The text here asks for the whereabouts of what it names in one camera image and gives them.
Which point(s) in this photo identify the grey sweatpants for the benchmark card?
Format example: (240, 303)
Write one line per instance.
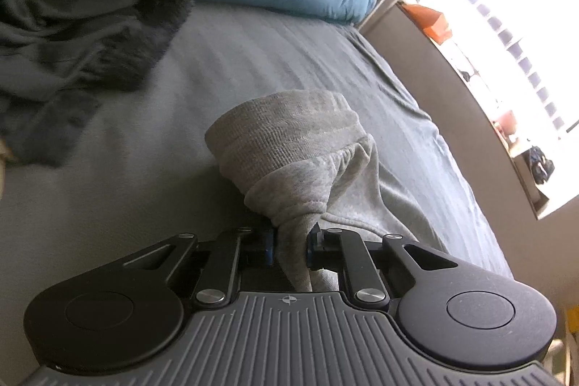
(294, 142)

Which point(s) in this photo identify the grey bed blanket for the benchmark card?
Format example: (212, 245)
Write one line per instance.
(271, 60)

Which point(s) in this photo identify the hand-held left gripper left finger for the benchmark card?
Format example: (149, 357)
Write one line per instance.
(268, 248)

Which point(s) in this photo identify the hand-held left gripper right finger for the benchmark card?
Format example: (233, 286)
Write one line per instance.
(310, 252)

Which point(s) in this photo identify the pink pot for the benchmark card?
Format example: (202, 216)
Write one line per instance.
(505, 123)

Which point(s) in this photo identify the box of dark things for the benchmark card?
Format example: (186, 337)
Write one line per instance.
(540, 166)

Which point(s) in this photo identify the black garment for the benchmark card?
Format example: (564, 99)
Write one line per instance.
(90, 28)

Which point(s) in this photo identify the orange bag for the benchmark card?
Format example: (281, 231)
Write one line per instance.
(429, 22)

